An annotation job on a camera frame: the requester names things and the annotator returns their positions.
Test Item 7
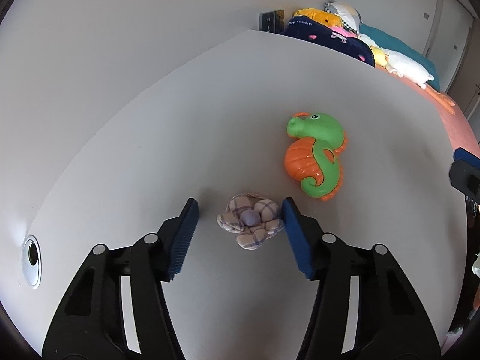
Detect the plaid fabric flower scrunchie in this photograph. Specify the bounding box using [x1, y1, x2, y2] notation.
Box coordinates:
[216, 193, 285, 251]

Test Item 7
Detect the pink bed sheet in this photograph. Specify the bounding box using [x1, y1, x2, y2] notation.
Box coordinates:
[375, 65, 479, 157]

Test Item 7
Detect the white goose plush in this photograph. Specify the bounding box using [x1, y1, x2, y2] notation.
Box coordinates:
[358, 34, 456, 115]

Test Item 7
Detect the yellow duck plush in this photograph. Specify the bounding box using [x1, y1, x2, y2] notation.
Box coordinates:
[370, 46, 388, 68]

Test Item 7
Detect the grey room door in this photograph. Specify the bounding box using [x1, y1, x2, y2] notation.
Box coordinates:
[424, 0, 474, 92]

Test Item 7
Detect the green orange seahorse toy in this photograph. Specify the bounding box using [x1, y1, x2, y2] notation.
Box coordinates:
[284, 112, 348, 202]

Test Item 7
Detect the pink folded cloth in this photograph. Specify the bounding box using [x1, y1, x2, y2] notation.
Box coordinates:
[330, 26, 358, 38]

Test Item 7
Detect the checked white pillow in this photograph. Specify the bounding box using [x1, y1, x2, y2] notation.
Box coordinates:
[325, 2, 362, 33]

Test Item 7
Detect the yellow orange plush pillow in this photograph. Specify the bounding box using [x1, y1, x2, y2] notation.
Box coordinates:
[293, 7, 343, 27]

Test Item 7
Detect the silver desk cable grommet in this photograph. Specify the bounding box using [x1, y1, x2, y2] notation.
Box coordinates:
[21, 235, 42, 289]

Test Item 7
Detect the black wall socket panel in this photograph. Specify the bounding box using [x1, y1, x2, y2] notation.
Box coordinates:
[259, 10, 285, 34]

